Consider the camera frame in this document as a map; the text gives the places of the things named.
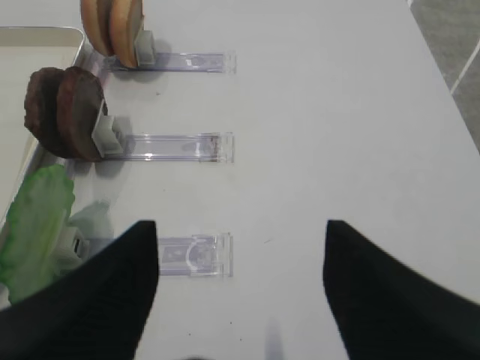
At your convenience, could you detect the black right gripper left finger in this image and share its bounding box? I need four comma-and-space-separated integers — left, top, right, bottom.
1, 220, 159, 359

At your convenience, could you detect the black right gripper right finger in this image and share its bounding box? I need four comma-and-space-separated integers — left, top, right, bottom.
322, 220, 479, 359

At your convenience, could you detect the clear acrylic lettuce rack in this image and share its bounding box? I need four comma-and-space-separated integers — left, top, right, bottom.
55, 200, 234, 279

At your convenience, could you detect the brown meat patty rear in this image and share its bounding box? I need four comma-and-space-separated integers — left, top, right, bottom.
24, 67, 69, 158

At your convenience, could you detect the brown meat patty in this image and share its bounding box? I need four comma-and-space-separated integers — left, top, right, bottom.
24, 67, 69, 158
56, 67, 108, 162

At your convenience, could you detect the brown meat patty front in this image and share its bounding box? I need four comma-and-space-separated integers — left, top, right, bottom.
56, 67, 108, 162

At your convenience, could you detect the clear acrylic patty rack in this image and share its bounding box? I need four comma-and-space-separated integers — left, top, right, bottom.
91, 115, 235, 163

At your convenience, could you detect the clear acrylic bun rack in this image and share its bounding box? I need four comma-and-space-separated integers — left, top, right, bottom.
103, 30, 237, 74

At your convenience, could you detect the white metal tray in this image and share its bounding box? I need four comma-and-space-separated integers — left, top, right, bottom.
1, 26, 85, 215

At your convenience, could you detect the sugared bun slice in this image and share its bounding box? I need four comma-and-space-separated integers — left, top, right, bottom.
80, 0, 114, 56

